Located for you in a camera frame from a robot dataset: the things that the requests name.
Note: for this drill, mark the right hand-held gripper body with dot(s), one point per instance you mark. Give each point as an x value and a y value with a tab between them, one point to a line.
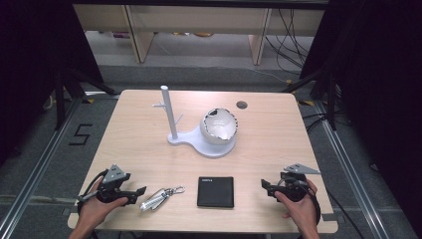
295	186

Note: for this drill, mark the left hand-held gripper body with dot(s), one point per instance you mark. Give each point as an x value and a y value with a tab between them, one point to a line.
112	184

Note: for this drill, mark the person's right hand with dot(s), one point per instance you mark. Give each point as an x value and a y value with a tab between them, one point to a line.
300	209

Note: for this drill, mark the person's left hand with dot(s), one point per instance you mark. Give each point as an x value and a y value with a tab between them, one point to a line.
99	207

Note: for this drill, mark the silver key bunch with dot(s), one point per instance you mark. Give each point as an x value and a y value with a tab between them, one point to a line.
156	199

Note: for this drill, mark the black wallet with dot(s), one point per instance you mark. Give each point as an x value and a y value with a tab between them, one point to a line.
215	192

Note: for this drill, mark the white bowl with jagged rim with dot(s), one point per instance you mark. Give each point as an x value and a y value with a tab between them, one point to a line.
219	127

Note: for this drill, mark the grey table grommet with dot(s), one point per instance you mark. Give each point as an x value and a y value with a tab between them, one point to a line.
242	105

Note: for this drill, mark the black metal stand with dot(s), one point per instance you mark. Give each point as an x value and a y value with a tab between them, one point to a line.
61	99
330	99

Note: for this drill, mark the black curtain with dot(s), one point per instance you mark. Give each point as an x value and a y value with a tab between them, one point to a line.
381	83
33	66

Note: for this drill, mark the beige wooden desk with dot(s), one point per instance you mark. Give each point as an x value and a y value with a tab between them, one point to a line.
199	20

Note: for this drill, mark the aluminium floor rail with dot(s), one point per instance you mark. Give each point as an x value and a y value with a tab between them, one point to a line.
40	166
351	166

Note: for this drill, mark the white stand with post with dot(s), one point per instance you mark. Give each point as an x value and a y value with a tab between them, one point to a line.
212	149

